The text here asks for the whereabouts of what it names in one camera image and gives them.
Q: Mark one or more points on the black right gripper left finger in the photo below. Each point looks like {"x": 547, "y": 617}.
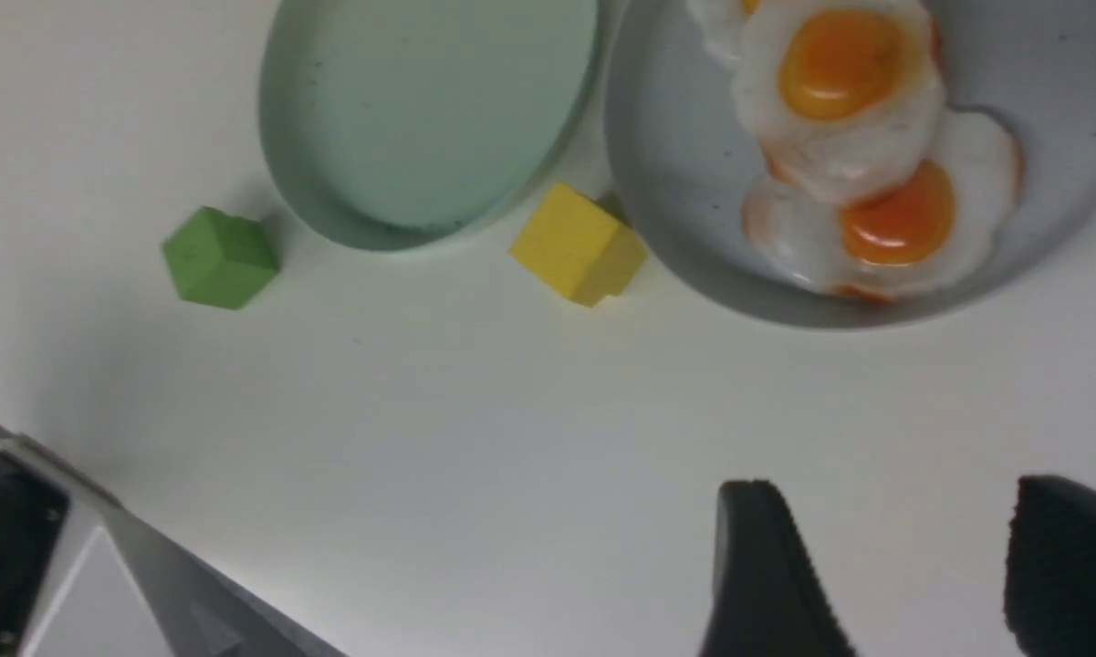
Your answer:
{"x": 766, "y": 597}

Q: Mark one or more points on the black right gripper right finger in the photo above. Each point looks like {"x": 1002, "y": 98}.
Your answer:
{"x": 1050, "y": 588}

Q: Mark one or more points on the fried egg top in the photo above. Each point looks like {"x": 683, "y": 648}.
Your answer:
{"x": 841, "y": 97}

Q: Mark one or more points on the fried egg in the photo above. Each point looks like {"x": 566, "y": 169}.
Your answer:
{"x": 841, "y": 97}
{"x": 931, "y": 234}

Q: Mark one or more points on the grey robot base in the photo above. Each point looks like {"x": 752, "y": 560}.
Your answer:
{"x": 82, "y": 576}

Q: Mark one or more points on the fried egg lower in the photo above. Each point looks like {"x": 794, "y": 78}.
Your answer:
{"x": 931, "y": 234}

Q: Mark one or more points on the yellow cube block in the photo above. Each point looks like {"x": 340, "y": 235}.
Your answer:
{"x": 577, "y": 248}

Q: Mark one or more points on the grey blue egg plate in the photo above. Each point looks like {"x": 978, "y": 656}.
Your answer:
{"x": 681, "y": 165}

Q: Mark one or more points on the mint green plate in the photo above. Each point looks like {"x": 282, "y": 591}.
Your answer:
{"x": 390, "y": 126}

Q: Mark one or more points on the green cube block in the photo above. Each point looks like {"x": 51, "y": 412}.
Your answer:
{"x": 219, "y": 260}

